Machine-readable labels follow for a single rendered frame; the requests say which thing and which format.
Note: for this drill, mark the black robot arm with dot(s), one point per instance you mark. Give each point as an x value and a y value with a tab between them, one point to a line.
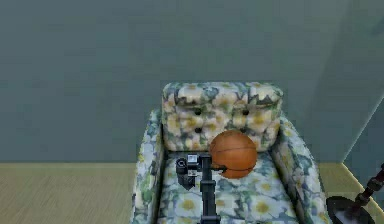
208	193

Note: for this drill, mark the orange basketball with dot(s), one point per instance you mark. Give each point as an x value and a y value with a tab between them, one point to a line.
235	151

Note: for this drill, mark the floral patterned armchair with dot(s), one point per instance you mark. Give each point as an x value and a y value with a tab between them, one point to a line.
253	106

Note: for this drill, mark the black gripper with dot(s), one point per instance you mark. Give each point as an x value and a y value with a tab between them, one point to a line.
182	166

